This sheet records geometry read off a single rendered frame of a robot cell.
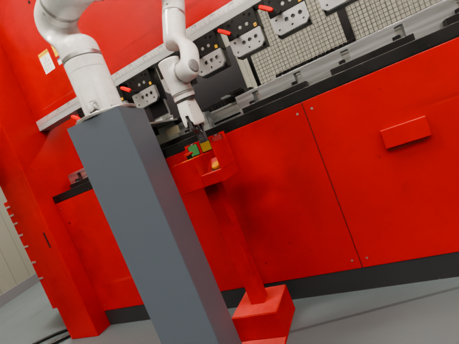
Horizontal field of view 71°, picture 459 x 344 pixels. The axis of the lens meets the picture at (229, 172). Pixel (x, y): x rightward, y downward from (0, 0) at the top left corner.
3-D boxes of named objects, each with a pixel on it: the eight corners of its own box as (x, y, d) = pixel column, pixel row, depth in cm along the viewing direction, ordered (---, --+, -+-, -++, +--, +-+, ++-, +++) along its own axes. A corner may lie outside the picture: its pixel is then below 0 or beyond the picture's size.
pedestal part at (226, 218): (251, 304, 135) (203, 186, 130) (255, 296, 140) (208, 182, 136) (264, 302, 132) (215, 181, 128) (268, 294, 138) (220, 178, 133)
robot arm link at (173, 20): (201, 4, 121) (205, 78, 116) (176, 25, 133) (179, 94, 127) (181, -7, 115) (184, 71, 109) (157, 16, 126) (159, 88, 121)
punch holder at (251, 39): (235, 59, 143) (221, 23, 142) (242, 60, 151) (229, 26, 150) (266, 43, 137) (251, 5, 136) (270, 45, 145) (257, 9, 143)
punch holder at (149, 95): (137, 110, 169) (125, 80, 168) (147, 109, 177) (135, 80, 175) (158, 99, 163) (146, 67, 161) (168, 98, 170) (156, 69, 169)
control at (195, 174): (183, 194, 128) (165, 153, 127) (200, 184, 143) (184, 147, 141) (226, 179, 120) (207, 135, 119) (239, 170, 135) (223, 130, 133)
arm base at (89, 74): (119, 104, 90) (91, 41, 89) (63, 130, 94) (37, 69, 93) (145, 107, 109) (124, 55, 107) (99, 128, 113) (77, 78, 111)
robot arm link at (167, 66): (198, 85, 122) (183, 93, 128) (183, 52, 120) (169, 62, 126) (182, 90, 116) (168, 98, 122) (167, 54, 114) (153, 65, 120)
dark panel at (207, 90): (126, 167, 250) (104, 114, 246) (128, 166, 252) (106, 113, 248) (255, 112, 202) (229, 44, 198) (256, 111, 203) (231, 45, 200)
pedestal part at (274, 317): (238, 353, 127) (226, 326, 126) (255, 313, 150) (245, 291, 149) (285, 349, 119) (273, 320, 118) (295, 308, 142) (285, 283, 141)
